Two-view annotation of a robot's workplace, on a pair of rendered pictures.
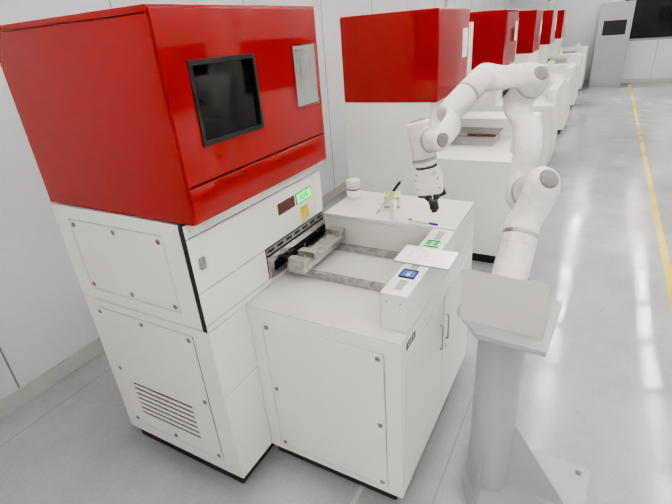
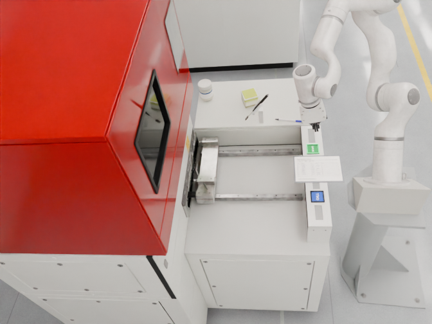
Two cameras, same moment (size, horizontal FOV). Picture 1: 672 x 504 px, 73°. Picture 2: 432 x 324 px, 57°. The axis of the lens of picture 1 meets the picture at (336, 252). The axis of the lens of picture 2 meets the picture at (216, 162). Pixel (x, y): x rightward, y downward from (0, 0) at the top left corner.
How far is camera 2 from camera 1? 102 cm
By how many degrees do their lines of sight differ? 29
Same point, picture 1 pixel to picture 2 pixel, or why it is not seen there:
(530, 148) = (389, 63)
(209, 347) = (177, 303)
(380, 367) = (310, 266)
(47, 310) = not seen: outside the picture
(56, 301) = not seen: outside the picture
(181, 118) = (144, 194)
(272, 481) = not seen: outside the picture
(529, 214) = (398, 125)
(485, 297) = (378, 200)
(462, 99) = (334, 36)
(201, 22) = (130, 93)
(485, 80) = (348, 8)
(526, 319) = (409, 207)
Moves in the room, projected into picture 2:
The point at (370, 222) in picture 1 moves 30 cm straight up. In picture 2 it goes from (241, 128) to (236, 82)
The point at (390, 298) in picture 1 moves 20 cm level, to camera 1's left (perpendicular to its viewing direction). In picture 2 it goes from (317, 228) to (274, 251)
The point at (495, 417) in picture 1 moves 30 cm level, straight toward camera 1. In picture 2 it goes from (372, 249) to (391, 306)
